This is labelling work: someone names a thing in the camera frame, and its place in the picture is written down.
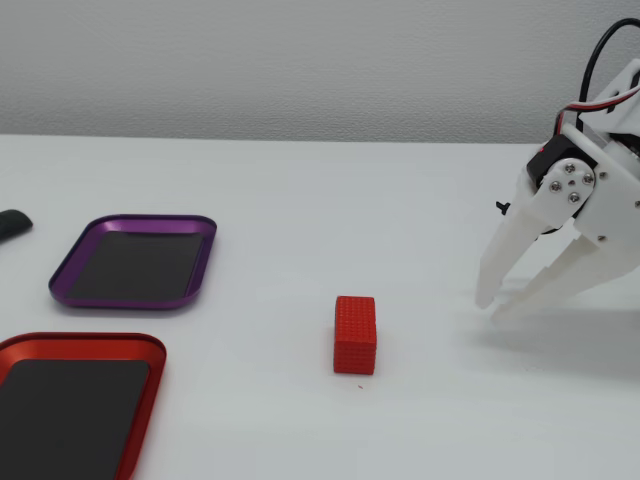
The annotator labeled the red textured block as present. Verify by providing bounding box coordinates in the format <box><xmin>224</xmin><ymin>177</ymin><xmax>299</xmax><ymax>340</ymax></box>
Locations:
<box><xmin>332</xmin><ymin>295</ymin><xmax>377</xmax><ymax>376</ymax></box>

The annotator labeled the red metal tray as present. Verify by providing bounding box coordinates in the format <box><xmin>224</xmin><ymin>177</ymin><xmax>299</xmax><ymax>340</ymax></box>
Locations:
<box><xmin>0</xmin><ymin>331</ymin><xmax>168</xmax><ymax>480</ymax></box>

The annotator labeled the purple metal tray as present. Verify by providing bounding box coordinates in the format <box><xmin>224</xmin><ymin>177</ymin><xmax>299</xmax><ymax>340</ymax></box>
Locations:
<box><xmin>48</xmin><ymin>213</ymin><xmax>219</xmax><ymax>311</ymax></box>

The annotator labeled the red white black servo wire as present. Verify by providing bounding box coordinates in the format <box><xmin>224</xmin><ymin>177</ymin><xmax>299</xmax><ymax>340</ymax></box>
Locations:
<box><xmin>555</xmin><ymin>82</ymin><xmax>640</xmax><ymax>132</ymax></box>

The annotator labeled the black rounded object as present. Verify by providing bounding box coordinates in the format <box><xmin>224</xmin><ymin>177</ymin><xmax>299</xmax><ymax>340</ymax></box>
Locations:
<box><xmin>0</xmin><ymin>209</ymin><xmax>34</xmax><ymax>245</ymax></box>

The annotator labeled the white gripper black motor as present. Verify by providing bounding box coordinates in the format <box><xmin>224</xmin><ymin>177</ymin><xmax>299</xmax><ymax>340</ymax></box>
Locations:
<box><xmin>474</xmin><ymin>122</ymin><xmax>640</xmax><ymax>322</ymax></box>

